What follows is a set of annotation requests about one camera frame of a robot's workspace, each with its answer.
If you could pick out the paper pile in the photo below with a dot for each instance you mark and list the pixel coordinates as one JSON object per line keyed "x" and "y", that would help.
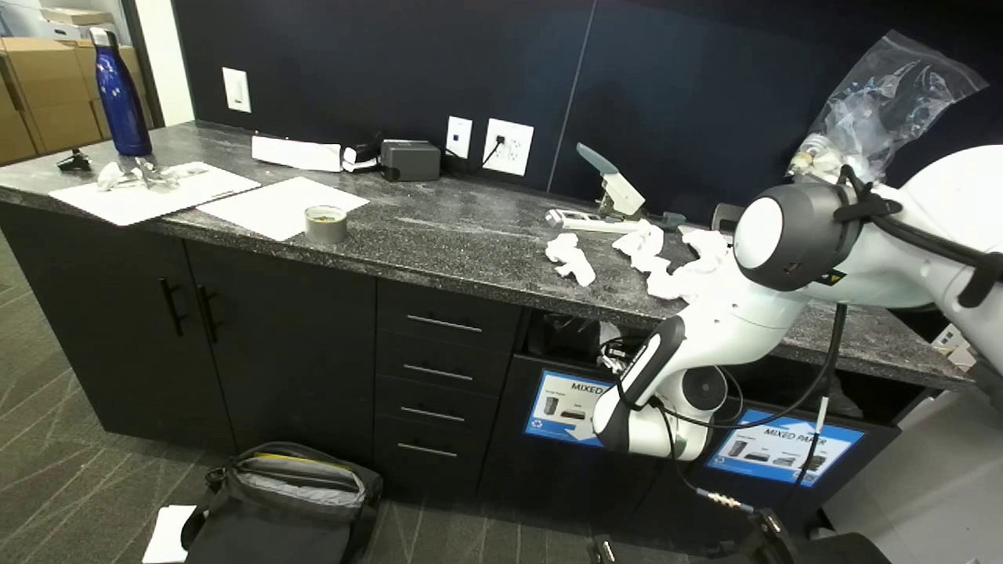
{"x": 667, "y": 276}

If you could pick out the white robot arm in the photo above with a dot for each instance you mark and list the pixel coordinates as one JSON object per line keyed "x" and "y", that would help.
{"x": 832, "y": 239}

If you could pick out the left mixed paper bin sign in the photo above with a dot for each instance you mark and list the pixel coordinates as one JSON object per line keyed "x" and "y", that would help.
{"x": 562, "y": 409}

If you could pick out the mixed paper bin sign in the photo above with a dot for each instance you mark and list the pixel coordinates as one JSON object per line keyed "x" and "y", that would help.
{"x": 781, "y": 450}
{"x": 562, "y": 409}

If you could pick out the right mixed paper bin sign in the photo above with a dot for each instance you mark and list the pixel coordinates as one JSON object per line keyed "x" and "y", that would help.
{"x": 781, "y": 450}

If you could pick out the small crumpled paper left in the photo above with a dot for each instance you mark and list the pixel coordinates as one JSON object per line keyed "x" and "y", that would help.
{"x": 570, "y": 259}

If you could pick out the white marker pen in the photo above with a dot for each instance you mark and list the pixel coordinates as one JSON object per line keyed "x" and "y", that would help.
{"x": 578, "y": 219}

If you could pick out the black drawer stack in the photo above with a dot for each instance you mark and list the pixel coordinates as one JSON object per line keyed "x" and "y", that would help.
{"x": 441, "y": 368}

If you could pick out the black power adapter box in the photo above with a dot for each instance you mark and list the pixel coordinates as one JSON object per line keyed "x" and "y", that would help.
{"x": 410, "y": 156}

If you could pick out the grey tape roll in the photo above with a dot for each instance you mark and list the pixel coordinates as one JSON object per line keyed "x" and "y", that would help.
{"x": 323, "y": 216}

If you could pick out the white paper sheet right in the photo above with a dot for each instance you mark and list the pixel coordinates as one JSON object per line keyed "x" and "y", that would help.
{"x": 280, "y": 209}

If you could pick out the white power strip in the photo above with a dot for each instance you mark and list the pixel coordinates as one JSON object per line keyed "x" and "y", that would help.
{"x": 299, "y": 155}

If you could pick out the grey black backpack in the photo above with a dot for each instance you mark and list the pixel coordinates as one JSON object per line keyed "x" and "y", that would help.
{"x": 284, "y": 502}

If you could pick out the black cabinet doors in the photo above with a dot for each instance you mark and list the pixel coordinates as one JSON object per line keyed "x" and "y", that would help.
{"x": 204, "y": 344}

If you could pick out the blue water bottle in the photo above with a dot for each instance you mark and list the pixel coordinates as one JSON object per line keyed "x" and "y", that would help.
{"x": 119, "y": 98}

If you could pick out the small black object on counter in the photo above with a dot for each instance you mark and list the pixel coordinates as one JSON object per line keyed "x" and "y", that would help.
{"x": 75, "y": 164}

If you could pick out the clear plastic bag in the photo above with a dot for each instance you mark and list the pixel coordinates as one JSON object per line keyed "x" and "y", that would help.
{"x": 885, "y": 102}

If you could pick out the cardboard box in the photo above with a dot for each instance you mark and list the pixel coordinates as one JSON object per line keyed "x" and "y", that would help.
{"x": 48, "y": 102}

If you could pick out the white wall socket with plug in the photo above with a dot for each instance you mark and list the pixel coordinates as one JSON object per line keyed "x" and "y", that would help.
{"x": 510, "y": 146}

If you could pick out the white wall outlet plate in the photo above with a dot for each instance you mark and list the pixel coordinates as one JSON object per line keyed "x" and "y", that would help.
{"x": 458, "y": 130}

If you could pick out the white light switch plate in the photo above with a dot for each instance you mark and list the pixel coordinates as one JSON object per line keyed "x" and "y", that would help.
{"x": 236, "y": 88}

